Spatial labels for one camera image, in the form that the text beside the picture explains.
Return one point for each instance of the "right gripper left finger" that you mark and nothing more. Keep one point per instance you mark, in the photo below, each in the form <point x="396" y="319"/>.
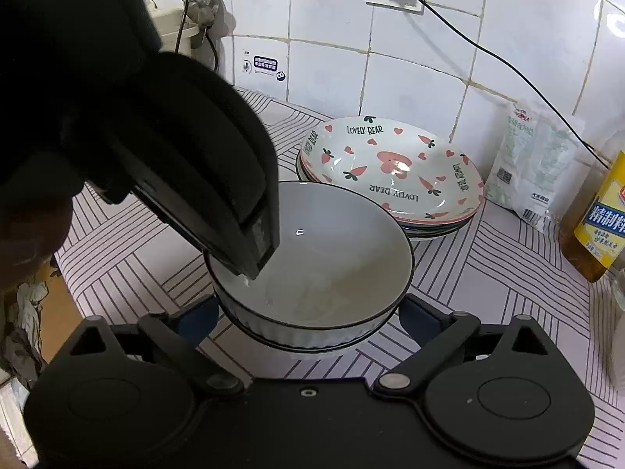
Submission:
<point x="172" y="341"/>

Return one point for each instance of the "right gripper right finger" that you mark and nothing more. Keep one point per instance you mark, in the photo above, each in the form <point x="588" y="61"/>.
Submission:
<point x="440" y="337"/>

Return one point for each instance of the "white bowl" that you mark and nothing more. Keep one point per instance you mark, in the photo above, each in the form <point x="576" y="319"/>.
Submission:
<point x="342" y="261"/>
<point x="300" y="340"/>

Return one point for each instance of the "pink rabbit carrot plate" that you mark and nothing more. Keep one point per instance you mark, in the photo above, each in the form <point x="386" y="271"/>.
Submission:
<point x="420" y="178"/>

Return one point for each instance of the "striped table mat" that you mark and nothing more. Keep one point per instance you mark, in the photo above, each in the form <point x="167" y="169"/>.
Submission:
<point x="121" y="262"/>

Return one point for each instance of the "white rice cooker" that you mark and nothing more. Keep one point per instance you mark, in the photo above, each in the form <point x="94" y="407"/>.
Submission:
<point x="173" y="37"/>

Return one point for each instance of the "yellow label oil bottle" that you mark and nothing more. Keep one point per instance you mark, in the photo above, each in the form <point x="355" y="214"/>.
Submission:
<point x="593" y="237"/>

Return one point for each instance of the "clear vinegar bottle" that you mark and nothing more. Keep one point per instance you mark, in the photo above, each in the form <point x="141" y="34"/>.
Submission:
<point x="617" y="351"/>

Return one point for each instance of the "white salt bag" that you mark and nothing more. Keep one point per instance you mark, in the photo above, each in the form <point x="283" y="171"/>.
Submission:
<point x="535" y="173"/>

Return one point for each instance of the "blue wall sticker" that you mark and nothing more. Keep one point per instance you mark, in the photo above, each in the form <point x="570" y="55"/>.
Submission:
<point x="259" y="64"/>

